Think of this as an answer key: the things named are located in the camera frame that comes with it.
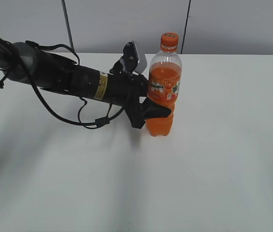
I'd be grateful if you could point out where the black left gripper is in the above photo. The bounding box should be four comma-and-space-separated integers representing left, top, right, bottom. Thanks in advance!
103, 73, 172, 129

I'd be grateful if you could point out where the orange soda plastic bottle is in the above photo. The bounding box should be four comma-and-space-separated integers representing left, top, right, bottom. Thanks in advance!
146, 45, 182, 136

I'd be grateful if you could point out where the orange bottle cap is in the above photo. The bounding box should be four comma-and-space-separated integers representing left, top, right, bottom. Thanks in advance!
160, 32, 179, 47

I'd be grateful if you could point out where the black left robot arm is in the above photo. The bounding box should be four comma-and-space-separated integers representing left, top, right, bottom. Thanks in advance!
0, 38, 171, 129

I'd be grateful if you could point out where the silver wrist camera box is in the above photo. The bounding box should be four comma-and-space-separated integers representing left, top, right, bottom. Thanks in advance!
120, 41, 147, 74

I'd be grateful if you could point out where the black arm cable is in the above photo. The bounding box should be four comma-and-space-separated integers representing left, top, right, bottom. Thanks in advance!
0, 41, 125, 129

